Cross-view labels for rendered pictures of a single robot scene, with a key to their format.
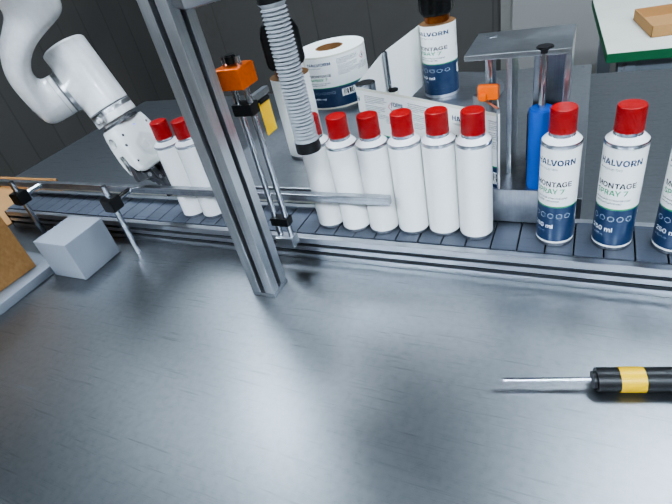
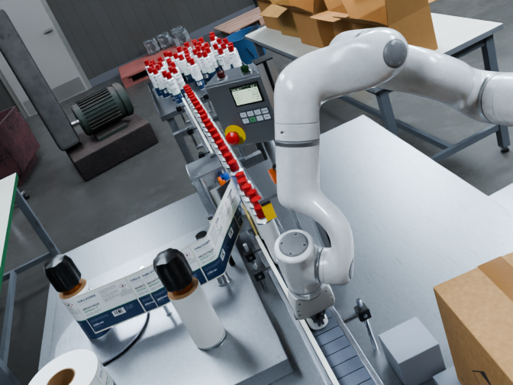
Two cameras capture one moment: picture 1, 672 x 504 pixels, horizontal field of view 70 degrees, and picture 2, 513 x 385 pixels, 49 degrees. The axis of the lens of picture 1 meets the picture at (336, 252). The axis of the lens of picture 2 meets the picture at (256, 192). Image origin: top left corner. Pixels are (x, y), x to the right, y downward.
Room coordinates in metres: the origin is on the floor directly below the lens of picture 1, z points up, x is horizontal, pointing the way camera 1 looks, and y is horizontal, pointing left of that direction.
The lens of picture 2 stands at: (1.60, 1.15, 1.88)
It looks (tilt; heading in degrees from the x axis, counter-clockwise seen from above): 28 degrees down; 234
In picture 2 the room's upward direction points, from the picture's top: 23 degrees counter-clockwise
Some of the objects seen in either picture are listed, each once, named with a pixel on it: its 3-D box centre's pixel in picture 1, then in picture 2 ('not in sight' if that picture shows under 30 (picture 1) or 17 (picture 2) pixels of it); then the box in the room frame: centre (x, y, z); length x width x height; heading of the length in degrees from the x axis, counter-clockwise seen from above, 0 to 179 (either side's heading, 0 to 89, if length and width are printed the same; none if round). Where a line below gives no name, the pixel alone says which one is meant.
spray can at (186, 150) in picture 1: (198, 168); not in sight; (0.91, 0.22, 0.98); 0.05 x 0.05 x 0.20
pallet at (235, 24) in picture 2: not in sight; (253, 18); (-4.42, -5.38, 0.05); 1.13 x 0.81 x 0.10; 153
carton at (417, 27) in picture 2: not in sight; (391, 22); (-0.97, -0.62, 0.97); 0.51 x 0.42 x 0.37; 158
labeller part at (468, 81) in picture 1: (442, 94); (101, 331); (1.24, -0.38, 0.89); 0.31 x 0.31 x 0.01
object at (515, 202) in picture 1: (518, 130); (219, 196); (0.68, -0.32, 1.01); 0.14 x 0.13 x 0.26; 58
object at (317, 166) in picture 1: (321, 171); (270, 234); (0.76, -0.01, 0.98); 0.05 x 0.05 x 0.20
